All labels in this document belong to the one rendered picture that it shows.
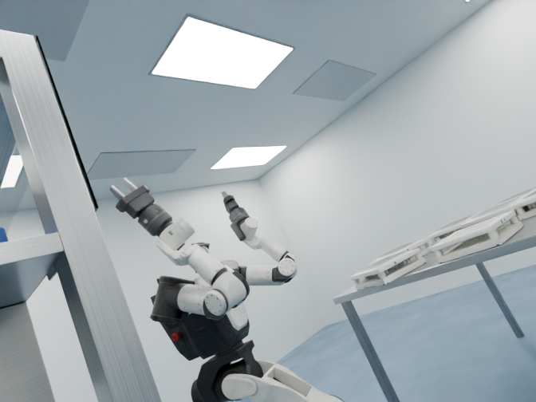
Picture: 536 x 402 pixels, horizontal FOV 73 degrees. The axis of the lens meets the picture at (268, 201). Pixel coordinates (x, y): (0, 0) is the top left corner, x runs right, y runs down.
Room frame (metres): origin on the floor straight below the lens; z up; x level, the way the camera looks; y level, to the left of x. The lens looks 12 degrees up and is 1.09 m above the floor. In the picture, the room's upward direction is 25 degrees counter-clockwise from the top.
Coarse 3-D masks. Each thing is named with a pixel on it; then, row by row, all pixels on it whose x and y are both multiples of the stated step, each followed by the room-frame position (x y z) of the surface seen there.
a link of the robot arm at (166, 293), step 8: (160, 288) 1.23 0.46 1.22; (168, 288) 1.21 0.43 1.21; (176, 288) 1.20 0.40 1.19; (160, 296) 1.22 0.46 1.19; (168, 296) 1.20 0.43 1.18; (176, 296) 1.18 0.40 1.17; (160, 304) 1.21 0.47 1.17; (168, 304) 1.21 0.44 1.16; (176, 304) 1.18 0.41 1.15; (152, 312) 1.22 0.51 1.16; (160, 312) 1.21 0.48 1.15; (168, 312) 1.21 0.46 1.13; (176, 312) 1.24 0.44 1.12
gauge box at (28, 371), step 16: (16, 304) 0.66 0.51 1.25; (0, 320) 0.63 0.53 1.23; (16, 320) 0.65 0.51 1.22; (0, 336) 0.63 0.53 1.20; (16, 336) 0.65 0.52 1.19; (32, 336) 0.66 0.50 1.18; (0, 352) 0.62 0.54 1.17; (16, 352) 0.64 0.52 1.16; (32, 352) 0.66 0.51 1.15; (0, 368) 0.62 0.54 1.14; (16, 368) 0.64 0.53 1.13; (32, 368) 0.65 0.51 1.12; (0, 384) 0.62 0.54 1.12; (16, 384) 0.63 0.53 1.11; (32, 384) 0.65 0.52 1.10; (48, 384) 0.66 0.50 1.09; (0, 400) 0.61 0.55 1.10; (16, 400) 0.63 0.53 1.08; (32, 400) 0.64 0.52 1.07; (48, 400) 0.66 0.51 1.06
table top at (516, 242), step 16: (528, 224) 1.44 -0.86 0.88; (512, 240) 1.27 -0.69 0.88; (528, 240) 1.21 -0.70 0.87; (432, 256) 1.78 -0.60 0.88; (464, 256) 1.39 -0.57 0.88; (480, 256) 1.33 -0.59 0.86; (496, 256) 1.29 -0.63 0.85; (416, 272) 1.53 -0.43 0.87; (432, 272) 1.48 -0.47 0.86; (352, 288) 1.98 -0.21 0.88; (368, 288) 1.74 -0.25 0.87; (384, 288) 1.67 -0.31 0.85; (336, 304) 1.93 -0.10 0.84
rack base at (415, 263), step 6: (408, 264) 1.66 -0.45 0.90; (414, 264) 1.64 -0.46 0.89; (420, 264) 1.65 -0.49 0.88; (396, 270) 1.63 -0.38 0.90; (402, 270) 1.61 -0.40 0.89; (408, 270) 1.62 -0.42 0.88; (390, 276) 1.58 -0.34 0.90; (396, 276) 1.59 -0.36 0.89; (366, 282) 1.70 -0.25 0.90; (372, 282) 1.65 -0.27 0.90; (378, 282) 1.61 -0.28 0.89; (384, 282) 1.57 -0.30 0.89; (360, 288) 1.76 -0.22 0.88
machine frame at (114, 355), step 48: (0, 48) 0.49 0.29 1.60; (0, 96) 0.56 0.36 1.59; (48, 96) 0.53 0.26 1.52; (0, 144) 0.69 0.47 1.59; (48, 144) 0.51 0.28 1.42; (48, 192) 0.49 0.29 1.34; (96, 240) 0.52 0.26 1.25; (96, 288) 0.51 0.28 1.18; (96, 336) 0.49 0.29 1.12; (96, 384) 0.52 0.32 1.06; (144, 384) 0.52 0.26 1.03
